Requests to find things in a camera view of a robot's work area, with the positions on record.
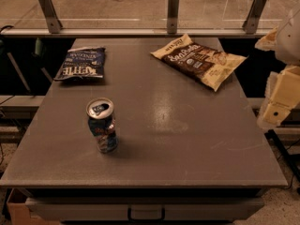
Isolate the cardboard box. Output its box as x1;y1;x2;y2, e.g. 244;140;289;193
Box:
7;189;60;225

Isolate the grey table drawer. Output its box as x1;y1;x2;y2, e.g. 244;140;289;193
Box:
25;198;264;222

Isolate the left metal rail bracket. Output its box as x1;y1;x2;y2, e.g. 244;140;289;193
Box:
38;0;62;34

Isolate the right metal rail bracket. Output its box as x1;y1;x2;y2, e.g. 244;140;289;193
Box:
242;0;267;34

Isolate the metal rail bracket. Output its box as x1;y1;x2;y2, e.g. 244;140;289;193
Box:
242;0;267;34
167;0;179;34
38;0;62;34

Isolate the middle metal rail bracket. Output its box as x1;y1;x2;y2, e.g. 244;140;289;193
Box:
167;0;179;34

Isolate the redbull can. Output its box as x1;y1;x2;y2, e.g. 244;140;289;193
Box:
86;97;118;154

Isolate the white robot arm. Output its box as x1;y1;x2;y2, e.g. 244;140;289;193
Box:
255;8;300;128

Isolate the black drawer handle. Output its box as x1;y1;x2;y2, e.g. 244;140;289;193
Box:
127;204;165;222

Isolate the blue kettle chips bag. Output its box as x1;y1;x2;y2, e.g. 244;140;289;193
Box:
54;47;106;81

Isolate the metal barrier rail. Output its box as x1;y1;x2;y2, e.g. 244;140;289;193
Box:
1;28;271;38

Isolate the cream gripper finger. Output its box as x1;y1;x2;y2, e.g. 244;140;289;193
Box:
255;27;278;52

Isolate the brown and cream snack bag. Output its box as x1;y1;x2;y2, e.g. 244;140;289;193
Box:
152;34;246;92

